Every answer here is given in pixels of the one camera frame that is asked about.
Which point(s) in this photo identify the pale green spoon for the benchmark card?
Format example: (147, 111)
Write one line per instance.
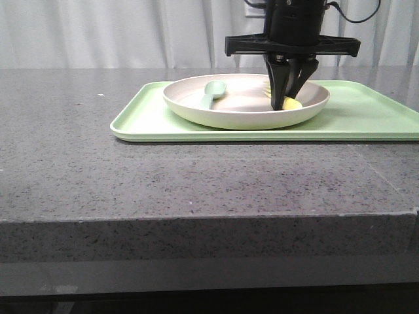
(212, 90)

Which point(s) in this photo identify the light green tray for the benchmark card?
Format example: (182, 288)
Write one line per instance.
(353, 112)

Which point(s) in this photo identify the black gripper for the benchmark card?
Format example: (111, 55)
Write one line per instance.
(292, 29)

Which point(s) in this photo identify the yellow plastic fork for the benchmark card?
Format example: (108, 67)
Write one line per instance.
(288, 102)

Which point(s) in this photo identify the white curtain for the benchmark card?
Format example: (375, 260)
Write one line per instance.
(184, 34)

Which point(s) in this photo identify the beige round plate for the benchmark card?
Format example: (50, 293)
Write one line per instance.
(244, 105)

